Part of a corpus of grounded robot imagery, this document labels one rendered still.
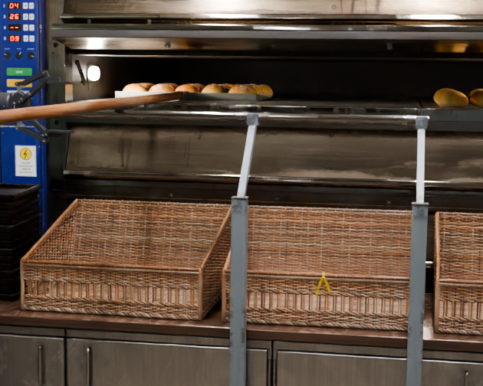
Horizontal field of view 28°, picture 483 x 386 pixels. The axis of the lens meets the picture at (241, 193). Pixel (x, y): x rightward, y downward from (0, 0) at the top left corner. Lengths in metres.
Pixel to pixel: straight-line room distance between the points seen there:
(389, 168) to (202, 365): 0.90
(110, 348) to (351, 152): 1.00
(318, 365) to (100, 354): 0.63
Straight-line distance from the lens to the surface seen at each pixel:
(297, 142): 3.17
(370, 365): 2.70
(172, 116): 2.83
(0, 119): 2.09
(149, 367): 2.80
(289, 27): 3.00
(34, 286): 2.91
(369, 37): 2.98
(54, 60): 3.34
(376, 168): 3.13
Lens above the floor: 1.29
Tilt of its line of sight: 7 degrees down
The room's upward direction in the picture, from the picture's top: 1 degrees clockwise
